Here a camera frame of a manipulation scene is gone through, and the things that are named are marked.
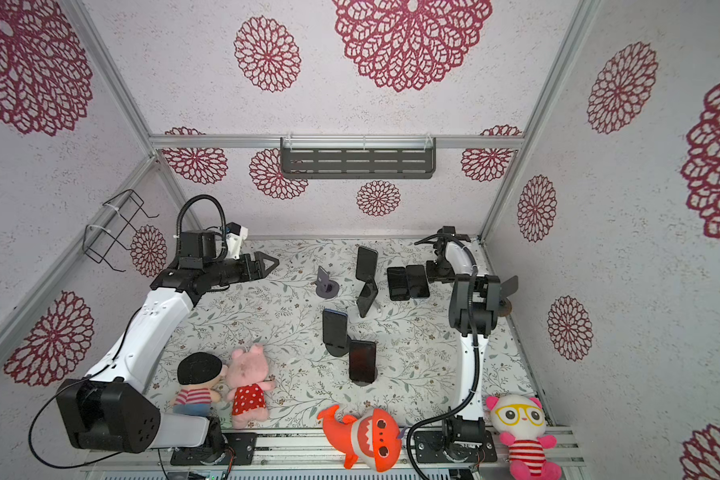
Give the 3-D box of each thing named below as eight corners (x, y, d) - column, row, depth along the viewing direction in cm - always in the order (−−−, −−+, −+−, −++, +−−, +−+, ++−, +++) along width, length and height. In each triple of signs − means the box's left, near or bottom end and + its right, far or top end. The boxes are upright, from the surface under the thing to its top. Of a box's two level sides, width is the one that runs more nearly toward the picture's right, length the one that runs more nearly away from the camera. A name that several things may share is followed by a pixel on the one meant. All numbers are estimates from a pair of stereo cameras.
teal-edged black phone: (356, 283, 109) (355, 254, 97) (359, 275, 112) (359, 246, 99) (373, 287, 108) (375, 259, 96) (376, 280, 110) (378, 251, 98)
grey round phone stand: (318, 298, 105) (315, 282, 98) (320, 283, 109) (317, 266, 102) (338, 298, 105) (336, 282, 98) (338, 283, 109) (337, 266, 102)
